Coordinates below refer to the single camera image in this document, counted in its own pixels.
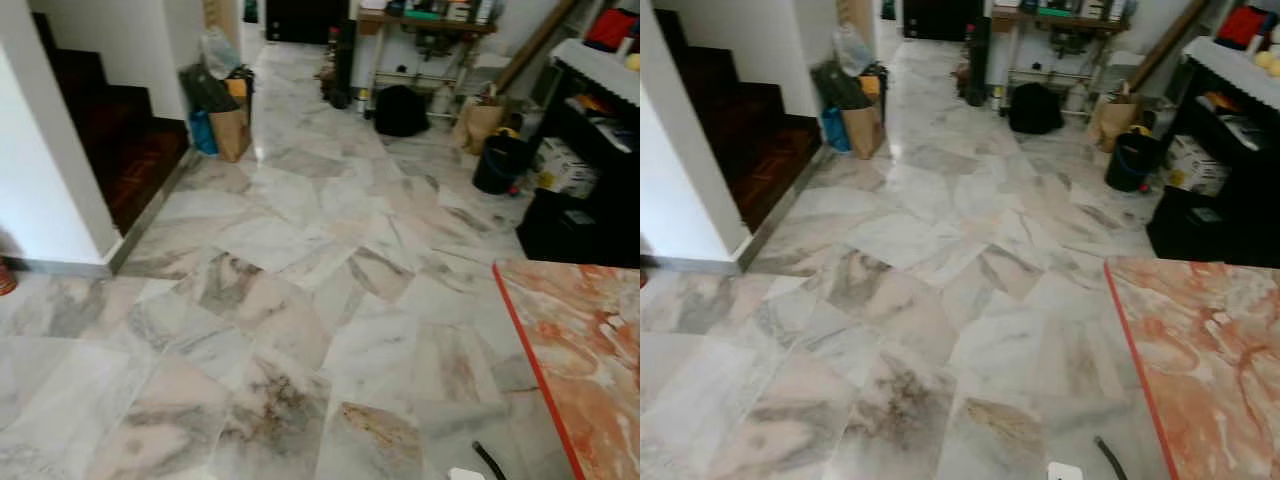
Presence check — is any black shelf unit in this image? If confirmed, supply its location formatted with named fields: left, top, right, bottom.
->
left=1146, top=36, right=1280, bottom=269
left=514, top=38, right=641, bottom=269

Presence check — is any white cardboard box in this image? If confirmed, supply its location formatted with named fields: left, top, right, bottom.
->
left=1163, top=134, right=1232, bottom=198
left=533, top=136, right=601, bottom=200

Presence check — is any marble-pattern table with red edge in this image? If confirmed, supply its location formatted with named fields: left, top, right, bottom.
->
left=493, top=260, right=641, bottom=480
left=1104, top=256, right=1280, bottom=480

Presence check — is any dark wooden staircase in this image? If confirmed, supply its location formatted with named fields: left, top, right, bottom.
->
left=30, top=12, right=193, bottom=238
left=655, top=8, right=824, bottom=234

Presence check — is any black bucket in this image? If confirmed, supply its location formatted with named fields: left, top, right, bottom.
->
left=1104, top=130, right=1164, bottom=194
left=472, top=130, right=533, bottom=197

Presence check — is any brown paper bag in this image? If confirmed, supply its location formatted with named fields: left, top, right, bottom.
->
left=453, top=92, right=508, bottom=157
left=1087, top=90, right=1142, bottom=154
left=842, top=100, right=886, bottom=161
left=208, top=100, right=253, bottom=164

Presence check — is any red bag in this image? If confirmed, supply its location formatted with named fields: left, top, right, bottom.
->
left=1216, top=4, right=1279, bottom=51
left=584, top=7, right=641, bottom=53

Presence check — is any wooden pole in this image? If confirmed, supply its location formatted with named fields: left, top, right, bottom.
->
left=493, top=0, right=583, bottom=98
left=1128, top=0, right=1213, bottom=94

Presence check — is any blue bag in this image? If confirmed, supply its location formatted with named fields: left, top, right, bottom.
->
left=188, top=108, right=219, bottom=157
left=821, top=106, right=851, bottom=154

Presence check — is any dark grey bag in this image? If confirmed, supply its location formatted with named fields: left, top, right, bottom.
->
left=811, top=60, right=873, bottom=111
left=178, top=62, right=241, bottom=114

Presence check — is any black backpack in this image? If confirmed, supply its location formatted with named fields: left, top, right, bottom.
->
left=372, top=84, right=432, bottom=139
left=1007, top=82, right=1066, bottom=136

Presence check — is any clear plastic bag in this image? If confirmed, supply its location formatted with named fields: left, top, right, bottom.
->
left=832, top=24, right=877, bottom=78
left=198, top=27, right=243, bottom=81

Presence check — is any metal shelf with wooden board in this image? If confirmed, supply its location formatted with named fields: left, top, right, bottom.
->
left=990, top=3, right=1138, bottom=119
left=355, top=5, right=501, bottom=123

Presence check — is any tall black cylinder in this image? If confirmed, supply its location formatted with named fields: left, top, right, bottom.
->
left=328, top=18, right=359, bottom=111
left=964, top=15, right=994, bottom=107

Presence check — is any black cabinet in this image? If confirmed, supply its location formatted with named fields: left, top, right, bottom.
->
left=264, top=0, right=350, bottom=45
left=902, top=0, right=987, bottom=42

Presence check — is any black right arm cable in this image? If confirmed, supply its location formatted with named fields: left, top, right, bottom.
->
left=1092, top=435, right=1130, bottom=480
left=471, top=439, right=509, bottom=480

